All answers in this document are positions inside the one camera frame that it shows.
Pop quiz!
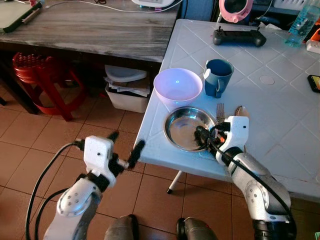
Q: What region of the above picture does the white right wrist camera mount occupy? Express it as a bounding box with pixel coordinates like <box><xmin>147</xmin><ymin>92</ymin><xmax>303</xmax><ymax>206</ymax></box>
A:
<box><xmin>215</xmin><ymin>115</ymin><xmax>250</xmax><ymax>157</ymax></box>

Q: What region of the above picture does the pink round fan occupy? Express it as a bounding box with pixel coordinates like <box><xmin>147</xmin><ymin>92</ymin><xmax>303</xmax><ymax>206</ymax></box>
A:
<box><xmin>218</xmin><ymin>0</ymin><xmax>255</xmax><ymax>24</ymax></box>

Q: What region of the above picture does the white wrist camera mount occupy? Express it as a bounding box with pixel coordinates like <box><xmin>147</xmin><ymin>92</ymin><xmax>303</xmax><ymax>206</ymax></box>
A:
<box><xmin>215</xmin><ymin>115</ymin><xmax>250</xmax><ymax>157</ymax></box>
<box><xmin>82</xmin><ymin>135</ymin><xmax>116</xmax><ymax>174</ymax></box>

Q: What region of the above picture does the grey wooden table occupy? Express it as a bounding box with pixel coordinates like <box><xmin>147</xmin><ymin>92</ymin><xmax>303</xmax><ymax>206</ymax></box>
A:
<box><xmin>0</xmin><ymin>0</ymin><xmax>182</xmax><ymax>116</ymax></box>

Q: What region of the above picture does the robot left leg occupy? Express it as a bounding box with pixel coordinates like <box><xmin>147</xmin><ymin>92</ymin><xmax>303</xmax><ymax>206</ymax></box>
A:
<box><xmin>104</xmin><ymin>214</ymin><xmax>140</xmax><ymax>240</ymax></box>

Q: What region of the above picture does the short black left arm cable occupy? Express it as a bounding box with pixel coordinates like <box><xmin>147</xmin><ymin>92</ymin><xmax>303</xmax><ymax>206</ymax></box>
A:
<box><xmin>34</xmin><ymin>187</ymin><xmax>69</xmax><ymax>240</ymax></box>

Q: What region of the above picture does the white cable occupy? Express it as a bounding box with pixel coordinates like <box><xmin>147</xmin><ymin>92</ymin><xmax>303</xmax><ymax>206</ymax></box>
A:
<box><xmin>44</xmin><ymin>0</ymin><xmax>185</xmax><ymax>14</ymax></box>

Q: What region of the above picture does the clear plastic water bottle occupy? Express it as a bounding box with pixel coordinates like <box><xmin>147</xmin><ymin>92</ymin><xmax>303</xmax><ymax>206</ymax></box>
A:
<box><xmin>284</xmin><ymin>0</ymin><xmax>320</xmax><ymax>49</ymax></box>

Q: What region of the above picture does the steel spoon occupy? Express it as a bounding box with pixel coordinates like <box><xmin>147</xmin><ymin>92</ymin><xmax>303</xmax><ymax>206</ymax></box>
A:
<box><xmin>234</xmin><ymin>105</ymin><xmax>250</xmax><ymax>121</ymax></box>

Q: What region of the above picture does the long black left arm cable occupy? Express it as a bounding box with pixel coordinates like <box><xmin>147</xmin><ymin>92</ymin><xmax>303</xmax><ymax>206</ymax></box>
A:
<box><xmin>24</xmin><ymin>141</ymin><xmax>85</xmax><ymax>240</ymax></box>

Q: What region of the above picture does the blue mug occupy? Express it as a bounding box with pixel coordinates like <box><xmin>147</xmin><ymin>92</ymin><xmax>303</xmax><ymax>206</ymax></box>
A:
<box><xmin>202</xmin><ymin>59</ymin><xmax>235</xmax><ymax>99</ymax></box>

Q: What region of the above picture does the lilac plastic bowl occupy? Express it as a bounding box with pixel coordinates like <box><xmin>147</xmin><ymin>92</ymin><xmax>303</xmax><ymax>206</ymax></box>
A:
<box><xmin>153</xmin><ymin>68</ymin><xmax>204</xmax><ymax>107</ymax></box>

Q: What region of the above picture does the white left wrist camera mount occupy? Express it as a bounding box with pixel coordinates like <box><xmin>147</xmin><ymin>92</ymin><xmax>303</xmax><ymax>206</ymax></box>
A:
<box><xmin>82</xmin><ymin>135</ymin><xmax>116</xmax><ymax>174</ymax></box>

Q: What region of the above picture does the orange black tool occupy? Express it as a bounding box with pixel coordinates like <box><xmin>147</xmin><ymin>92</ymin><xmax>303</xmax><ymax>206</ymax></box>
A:
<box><xmin>309</xmin><ymin>28</ymin><xmax>320</xmax><ymax>42</ymax></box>

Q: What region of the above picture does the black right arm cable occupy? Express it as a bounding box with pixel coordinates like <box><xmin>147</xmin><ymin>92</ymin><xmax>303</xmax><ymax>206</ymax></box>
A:
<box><xmin>209</xmin><ymin>131</ymin><xmax>295</xmax><ymax>222</ymax></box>

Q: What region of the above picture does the white power strip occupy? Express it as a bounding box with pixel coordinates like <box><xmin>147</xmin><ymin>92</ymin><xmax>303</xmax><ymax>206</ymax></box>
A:
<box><xmin>305</xmin><ymin>39</ymin><xmax>320</xmax><ymax>55</ymax></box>

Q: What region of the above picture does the red plastic stool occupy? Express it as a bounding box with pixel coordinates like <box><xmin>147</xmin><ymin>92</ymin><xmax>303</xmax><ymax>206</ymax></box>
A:
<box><xmin>12</xmin><ymin>52</ymin><xmax>87</xmax><ymax>122</ymax></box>

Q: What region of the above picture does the white folding table leg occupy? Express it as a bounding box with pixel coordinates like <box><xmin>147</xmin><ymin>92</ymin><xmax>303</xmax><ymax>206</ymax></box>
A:
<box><xmin>166</xmin><ymin>170</ymin><xmax>184</xmax><ymax>195</ymax></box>

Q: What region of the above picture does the white plastic folding table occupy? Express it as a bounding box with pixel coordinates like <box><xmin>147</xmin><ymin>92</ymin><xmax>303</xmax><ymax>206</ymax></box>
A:
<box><xmin>138</xmin><ymin>19</ymin><xmax>320</xmax><ymax>203</ymax></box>

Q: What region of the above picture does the white device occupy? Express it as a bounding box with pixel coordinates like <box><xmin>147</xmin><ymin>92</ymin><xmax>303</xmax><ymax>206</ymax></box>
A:
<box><xmin>131</xmin><ymin>0</ymin><xmax>177</xmax><ymax>9</ymax></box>

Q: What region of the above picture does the black handheld controller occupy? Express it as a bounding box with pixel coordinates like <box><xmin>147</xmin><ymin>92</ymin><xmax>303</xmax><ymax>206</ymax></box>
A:
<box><xmin>212</xmin><ymin>27</ymin><xmax>268</xmax><ymax>49</ymax></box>

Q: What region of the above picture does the black smartphone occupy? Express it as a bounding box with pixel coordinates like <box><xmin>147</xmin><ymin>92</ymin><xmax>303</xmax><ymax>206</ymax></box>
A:
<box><xmin>307</xmin><ymin>74</ymin><xmax>320</xmax><ymax>94</ymax></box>

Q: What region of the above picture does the round steel plate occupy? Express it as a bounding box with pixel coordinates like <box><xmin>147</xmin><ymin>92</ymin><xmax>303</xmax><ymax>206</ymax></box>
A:
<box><xmin>163</xmin><ymin>106</ymin><xmax>219</xmax><ymax>153</ymax></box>

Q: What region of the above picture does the steel fork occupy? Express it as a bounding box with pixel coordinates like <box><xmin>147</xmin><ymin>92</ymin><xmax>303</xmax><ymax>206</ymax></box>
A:
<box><xmin>215</xmin><ymin>102</ymin><xmax>226</xmax><ymax>124</ymax></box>

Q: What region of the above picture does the grey green laptop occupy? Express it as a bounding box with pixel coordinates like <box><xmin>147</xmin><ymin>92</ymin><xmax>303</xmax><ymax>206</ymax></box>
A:
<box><xmin>0</xmin><ymin>0</ymin><xmax>44</xmax><ymax>34</ymax></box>

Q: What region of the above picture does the white storage box with lid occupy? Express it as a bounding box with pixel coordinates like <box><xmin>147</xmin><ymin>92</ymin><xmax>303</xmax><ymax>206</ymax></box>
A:
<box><xmin>103</xmin><ymin>64</ymin><xmax>151</xmax><ymax>114</ymax></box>

